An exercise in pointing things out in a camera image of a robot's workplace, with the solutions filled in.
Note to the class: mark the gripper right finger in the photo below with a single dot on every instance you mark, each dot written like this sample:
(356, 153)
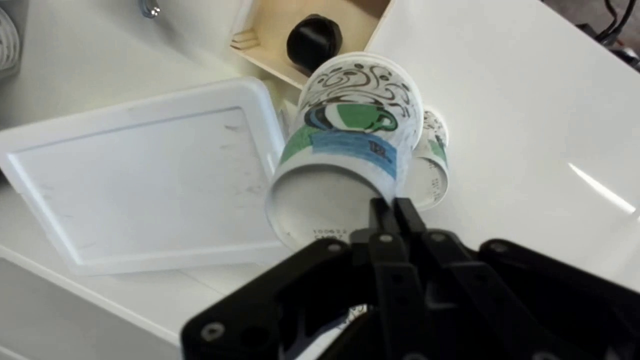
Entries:
(525, 300)

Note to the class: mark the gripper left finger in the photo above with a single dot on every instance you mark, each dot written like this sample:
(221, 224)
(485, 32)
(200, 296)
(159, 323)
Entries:
(385, 260)

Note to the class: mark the stack of printed paper cups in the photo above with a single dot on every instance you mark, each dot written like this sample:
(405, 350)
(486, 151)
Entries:
(432, 170)
(350, 145)

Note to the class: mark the black round cap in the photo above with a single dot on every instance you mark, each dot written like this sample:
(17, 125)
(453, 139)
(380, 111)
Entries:
(314, 42)

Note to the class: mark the wooden box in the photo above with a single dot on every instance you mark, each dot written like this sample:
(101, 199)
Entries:
(270, 35)

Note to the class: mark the white plastic tray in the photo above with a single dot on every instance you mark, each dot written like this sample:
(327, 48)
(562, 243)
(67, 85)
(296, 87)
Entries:
(145, 180)

